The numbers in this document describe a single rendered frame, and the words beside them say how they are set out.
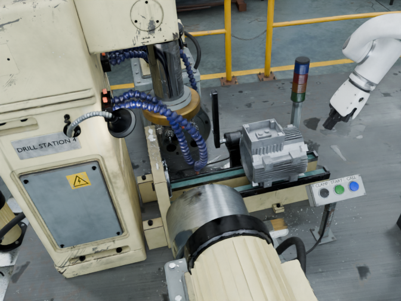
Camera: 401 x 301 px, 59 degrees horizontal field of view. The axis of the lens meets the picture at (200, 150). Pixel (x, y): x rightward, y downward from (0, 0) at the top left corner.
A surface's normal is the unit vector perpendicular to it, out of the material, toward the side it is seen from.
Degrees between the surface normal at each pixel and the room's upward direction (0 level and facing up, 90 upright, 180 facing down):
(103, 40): 90
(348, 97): 61
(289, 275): 0
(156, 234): 90
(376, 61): 75
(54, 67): 90
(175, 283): 0
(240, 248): 4
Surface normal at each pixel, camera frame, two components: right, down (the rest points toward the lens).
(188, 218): -0.52, -0.57
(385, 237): -0.07, -0.75
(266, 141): 0.22, 0.63
